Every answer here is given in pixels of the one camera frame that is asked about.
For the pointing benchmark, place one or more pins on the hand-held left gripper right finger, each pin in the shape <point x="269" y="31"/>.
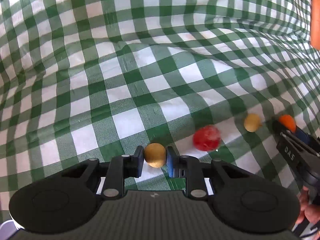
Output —
<point x="171" y="165"/>

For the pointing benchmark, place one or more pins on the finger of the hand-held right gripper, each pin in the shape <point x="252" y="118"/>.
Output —
<point x="303" y="136"/>
<point x="291" y="152"/>

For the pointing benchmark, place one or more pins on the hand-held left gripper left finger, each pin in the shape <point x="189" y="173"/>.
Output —
<point x="138" y="162"/>

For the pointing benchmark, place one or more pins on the light blue plate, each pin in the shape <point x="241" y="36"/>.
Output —
<point x="6" y="230"/>

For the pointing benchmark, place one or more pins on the small red apple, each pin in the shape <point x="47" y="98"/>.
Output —
<point x="207" y="138"/>

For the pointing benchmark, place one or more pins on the small tangerine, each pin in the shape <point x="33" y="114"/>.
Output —
<point x="287" y="122"/>

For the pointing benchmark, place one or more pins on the person's right hand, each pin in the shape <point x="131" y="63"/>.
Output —
<point x="310" y="212"/>

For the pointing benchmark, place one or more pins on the orange wooden furniture edge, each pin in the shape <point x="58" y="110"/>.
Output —
<point x="315" y="17"/>

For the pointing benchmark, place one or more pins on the small yellow pear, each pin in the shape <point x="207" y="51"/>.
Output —
<point x="252" y="122"/>
<point x="155" y="155"/>

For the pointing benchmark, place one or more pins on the green white checkered cloth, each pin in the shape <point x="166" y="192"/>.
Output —
<point x="125" y="67"/>

